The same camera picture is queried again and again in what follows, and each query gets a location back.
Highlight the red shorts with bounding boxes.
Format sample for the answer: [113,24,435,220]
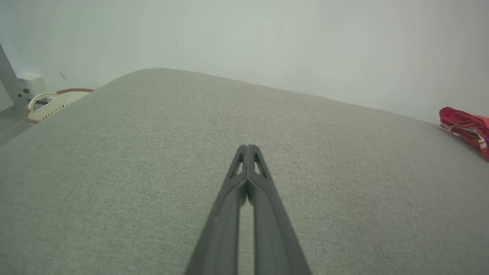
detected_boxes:
[439,107,489,161]

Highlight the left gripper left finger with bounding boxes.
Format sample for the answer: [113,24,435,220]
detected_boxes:
[185,144,250,275]

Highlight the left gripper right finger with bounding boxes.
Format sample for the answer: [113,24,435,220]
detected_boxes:
[246,144,312,275]

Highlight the cream laundry basket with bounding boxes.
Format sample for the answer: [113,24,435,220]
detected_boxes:
[23,88,95,125]

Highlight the grey fabric bed surface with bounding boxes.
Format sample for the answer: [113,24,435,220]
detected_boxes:
[0,68,489,275]

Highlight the white wall socket box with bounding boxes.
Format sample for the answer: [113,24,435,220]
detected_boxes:
[16,74,47,105]

